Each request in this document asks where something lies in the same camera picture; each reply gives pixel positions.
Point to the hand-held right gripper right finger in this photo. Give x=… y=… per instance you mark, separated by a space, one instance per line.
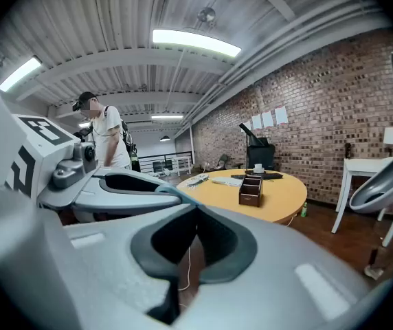
x=279 y=280

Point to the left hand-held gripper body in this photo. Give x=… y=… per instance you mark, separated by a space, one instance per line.
x=50 y=131

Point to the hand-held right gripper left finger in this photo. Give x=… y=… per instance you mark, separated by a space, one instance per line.
x=114 y=270

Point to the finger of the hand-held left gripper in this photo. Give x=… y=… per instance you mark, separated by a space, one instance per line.
x=131 y=182
x=124 y=203

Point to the black railing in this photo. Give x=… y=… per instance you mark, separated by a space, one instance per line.
x=148 y=163

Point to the dark pendant lamp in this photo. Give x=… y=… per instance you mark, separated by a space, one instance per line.
x=164 y=138

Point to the white bench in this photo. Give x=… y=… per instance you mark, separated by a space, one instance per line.
x=182 y=162

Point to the long ceiling light panel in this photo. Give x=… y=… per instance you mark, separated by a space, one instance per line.
x=196 y=42
x=19 y=74
x=167 y=117

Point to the clear bag with white item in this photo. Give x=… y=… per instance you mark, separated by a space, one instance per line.
x=197 y=179

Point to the green bottle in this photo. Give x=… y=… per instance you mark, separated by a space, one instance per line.
x=304 y=211

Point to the round yellow table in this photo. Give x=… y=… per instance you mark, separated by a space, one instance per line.
x=282 y=198

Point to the brown wooden organizer box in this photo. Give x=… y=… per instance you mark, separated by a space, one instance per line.
x=250 y=199

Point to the dark folding chair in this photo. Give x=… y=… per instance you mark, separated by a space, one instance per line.
x=221 y=161

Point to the white flat pouch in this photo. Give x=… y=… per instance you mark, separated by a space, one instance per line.
x=225 y=181

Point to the black keyboard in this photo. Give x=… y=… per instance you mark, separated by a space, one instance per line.
x=272 y=176

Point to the white cup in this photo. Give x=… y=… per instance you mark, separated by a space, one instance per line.
x=258 y=168

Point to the black office chair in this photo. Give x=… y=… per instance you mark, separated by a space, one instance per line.
x=263 y=155

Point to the black desk lamp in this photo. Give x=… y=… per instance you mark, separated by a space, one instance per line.
x=248 y=131

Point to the white side table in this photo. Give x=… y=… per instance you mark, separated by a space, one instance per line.
x=361 y=167

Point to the white table lamp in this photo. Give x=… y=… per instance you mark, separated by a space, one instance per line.
x=390 y=136

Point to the round ceiling fixture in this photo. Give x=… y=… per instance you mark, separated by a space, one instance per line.
x=206 y=14

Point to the white wall paper sheet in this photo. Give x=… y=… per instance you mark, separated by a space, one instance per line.
x=267 y=119
x=256 y=122
x=281 y=115

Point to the small black wall object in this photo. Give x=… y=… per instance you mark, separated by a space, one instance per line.
x=348 y=150

